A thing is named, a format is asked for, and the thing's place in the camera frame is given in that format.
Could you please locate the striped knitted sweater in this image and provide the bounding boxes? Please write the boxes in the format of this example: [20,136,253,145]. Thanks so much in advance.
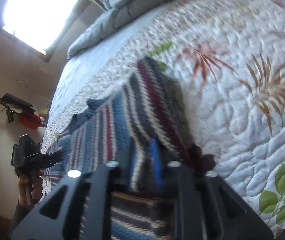
[48,57,215,239]

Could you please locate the person's left forearm dark sleeve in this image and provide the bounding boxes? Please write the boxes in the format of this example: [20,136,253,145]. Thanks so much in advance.
[8,202,35,237]

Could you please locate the person's left hand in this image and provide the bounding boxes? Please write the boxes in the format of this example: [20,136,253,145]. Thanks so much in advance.
[17,171,44,209]

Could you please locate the bright window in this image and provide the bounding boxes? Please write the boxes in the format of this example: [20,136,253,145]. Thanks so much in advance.
[2,0,79,55]

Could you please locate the white floral quilted bedspread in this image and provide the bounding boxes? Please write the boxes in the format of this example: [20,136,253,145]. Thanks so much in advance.
[43,0,285,235]

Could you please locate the grey rumpled duvet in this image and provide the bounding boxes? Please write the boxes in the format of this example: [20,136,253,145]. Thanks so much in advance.
[68,0,173,60]

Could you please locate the clothes hanging on wall rack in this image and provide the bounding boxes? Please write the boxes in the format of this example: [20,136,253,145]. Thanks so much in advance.
[0,93,47,130]

